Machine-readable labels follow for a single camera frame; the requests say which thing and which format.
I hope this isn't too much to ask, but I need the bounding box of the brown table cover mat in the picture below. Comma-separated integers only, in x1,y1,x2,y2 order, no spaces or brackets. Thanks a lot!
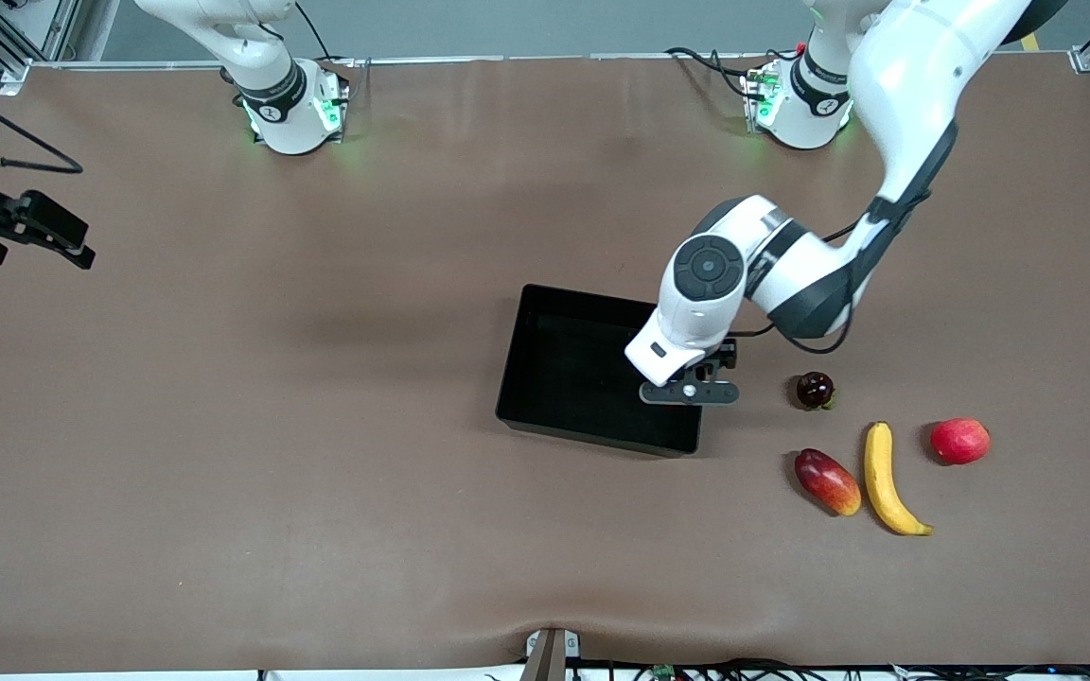
0,52,1090,674

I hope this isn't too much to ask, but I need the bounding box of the black arm base cable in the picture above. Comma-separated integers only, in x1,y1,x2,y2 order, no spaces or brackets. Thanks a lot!
292,0,333,62
665,45,756,100

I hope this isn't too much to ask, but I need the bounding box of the black right arm base cable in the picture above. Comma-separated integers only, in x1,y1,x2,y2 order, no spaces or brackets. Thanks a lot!
292,0,333,62

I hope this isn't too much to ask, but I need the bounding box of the black plastic box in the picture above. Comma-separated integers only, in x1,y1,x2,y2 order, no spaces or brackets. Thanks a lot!
495,283,704,459

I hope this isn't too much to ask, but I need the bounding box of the deep red apple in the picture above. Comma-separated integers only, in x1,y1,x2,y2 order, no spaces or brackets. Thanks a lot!
930,417,992,465

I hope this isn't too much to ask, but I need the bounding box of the aluminium frame structure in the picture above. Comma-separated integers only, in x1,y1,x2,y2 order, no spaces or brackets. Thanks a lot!
0,0,82,96

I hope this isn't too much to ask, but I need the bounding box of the black left arm base cable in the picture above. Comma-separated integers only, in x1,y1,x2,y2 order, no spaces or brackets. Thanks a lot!
665,45,756,100

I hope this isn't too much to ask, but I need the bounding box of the silver table edge rail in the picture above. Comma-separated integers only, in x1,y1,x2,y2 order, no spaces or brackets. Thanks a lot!
0,52,1090,72

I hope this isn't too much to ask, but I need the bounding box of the yellow banana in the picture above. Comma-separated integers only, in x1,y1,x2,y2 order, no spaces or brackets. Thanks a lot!
864,422,935,537

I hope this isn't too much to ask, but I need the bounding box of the red yellow mango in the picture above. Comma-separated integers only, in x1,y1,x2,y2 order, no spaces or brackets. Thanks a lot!
794,448,863,517

